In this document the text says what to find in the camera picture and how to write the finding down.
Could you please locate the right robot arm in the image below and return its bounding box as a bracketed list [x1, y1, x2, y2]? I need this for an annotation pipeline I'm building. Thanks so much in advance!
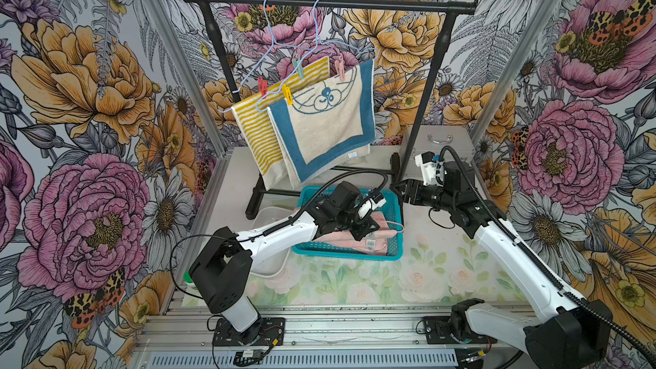
[392, 162, 613, 368]

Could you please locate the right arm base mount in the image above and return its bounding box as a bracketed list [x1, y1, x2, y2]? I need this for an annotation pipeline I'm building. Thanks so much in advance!
[414, 316, 498, 346]

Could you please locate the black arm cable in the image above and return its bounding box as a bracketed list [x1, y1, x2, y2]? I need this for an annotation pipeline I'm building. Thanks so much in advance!
[437, 145, 656, 369]
[168, 167, 391, 301]

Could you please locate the green capped white bottle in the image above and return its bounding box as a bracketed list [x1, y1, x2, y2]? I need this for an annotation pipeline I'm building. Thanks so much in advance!
[184, 272, 196, 288]

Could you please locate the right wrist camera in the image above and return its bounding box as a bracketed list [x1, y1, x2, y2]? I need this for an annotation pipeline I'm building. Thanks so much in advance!
[414, 151, 444, 186]

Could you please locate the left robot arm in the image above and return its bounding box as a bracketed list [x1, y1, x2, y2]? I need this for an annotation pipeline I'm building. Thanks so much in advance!
[189, 182, 386, 335]

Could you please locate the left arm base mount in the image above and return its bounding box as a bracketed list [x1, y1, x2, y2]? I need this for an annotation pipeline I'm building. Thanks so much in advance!
[212, 317, 286, 347]

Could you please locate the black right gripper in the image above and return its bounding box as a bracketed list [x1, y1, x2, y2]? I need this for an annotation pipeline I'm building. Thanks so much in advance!
[388, 178, 456, 212]

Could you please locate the teal plastic basket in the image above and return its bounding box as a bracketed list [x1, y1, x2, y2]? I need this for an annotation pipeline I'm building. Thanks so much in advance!
[292, 190, 404, 261]

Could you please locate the floral table mat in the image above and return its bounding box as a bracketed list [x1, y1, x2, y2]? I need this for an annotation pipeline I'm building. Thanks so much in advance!
[181, 199, 526, 308]

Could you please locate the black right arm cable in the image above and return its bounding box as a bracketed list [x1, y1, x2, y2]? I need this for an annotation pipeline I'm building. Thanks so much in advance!
[437, 145, 656, 369]

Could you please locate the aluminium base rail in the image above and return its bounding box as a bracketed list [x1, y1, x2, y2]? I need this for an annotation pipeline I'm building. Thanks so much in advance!
[128, 305, 534, 368]

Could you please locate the blue and beige towel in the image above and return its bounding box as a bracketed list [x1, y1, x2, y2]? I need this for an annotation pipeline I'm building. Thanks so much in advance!
[268, 60, 376, 188]

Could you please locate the pink towel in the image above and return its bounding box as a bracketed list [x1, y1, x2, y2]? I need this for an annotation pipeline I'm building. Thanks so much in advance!
[314, 211, 398, 256]

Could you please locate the pink wire hanger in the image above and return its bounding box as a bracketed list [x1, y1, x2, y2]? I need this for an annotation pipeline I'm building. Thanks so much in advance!
[384, 220, 405, 233]

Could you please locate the silver aluminium case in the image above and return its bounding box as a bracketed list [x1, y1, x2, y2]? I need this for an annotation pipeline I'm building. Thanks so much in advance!
[399, 125, 475, 177]

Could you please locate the pink clothespin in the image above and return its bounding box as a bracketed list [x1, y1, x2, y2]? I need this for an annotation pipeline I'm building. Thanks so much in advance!
[334, 56, 346, 82]

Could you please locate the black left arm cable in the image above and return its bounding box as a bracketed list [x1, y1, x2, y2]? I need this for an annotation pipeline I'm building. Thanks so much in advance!
[168, 167, 391, 301]

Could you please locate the red clothespin on yellow towel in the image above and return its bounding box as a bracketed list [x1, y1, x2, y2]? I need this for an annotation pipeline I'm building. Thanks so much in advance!
[258, 77, 268, 97]

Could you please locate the white plastic tray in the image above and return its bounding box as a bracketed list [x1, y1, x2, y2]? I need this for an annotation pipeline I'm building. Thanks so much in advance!
[248, 206, 298, 278]

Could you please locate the black clothes rack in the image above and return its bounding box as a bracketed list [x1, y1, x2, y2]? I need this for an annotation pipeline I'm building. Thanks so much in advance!
[180, 0, 478, 220]

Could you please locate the green clothespin on yellow towel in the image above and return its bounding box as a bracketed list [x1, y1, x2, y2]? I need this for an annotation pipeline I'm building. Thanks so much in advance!
[292, 58, 304, 80]

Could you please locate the yellow striped towel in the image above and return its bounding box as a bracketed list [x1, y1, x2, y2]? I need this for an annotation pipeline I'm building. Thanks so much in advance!
[232, 56, 331, 189]

